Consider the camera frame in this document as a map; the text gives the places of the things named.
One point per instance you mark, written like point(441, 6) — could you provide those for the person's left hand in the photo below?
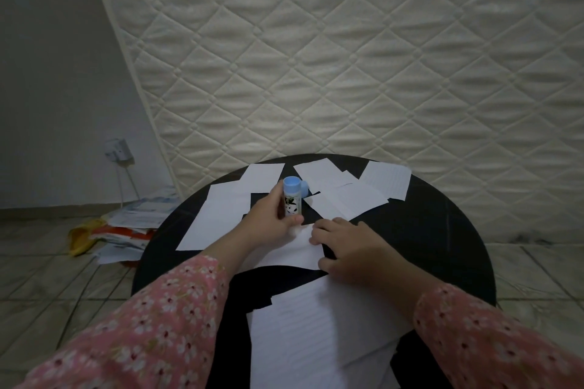
point(262, 224)

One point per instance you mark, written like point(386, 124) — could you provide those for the person's right hand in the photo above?
point(360, 252)

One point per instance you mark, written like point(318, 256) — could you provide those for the person's left thumb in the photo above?
point(288, 221)

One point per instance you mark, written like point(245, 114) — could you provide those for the person's right thumb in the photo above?
point(329, 264)

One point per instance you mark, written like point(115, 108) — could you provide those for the blue white glue stick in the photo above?
point(292, 202)

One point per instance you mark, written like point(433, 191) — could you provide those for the white cut paper sheet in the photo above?
point(292, 252)

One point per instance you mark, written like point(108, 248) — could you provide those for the person's right forearm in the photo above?
point(474, 338)

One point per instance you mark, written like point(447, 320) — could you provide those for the person's left forearm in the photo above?
point(150, 325)

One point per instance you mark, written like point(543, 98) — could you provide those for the white lined paper sheet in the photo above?
point(328, 315)
point(283, 356)

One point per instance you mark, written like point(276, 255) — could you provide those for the scattered white paper pieces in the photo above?
point(219, 215)

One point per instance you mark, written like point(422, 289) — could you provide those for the pile of papers and packets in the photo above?
point(132, 229)

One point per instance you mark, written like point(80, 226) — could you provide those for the white quilted mattress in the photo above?
point(346, 60)

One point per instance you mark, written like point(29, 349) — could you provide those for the yellow plastic bag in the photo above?
point(82, 234)

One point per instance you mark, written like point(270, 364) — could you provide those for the white wall socket plug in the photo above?
point(118, 151)

